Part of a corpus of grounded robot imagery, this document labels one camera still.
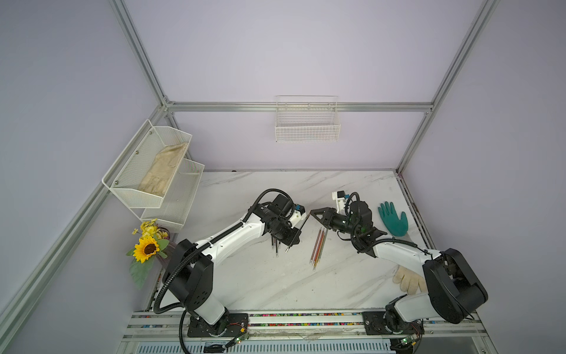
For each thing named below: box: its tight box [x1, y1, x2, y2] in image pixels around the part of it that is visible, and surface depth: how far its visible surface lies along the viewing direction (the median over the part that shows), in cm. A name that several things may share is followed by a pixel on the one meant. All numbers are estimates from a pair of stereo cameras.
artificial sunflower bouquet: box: [126, 218, 169, 290], surface depth 67 cm
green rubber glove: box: [378, 201, 410, 237], surface depth 103 cm
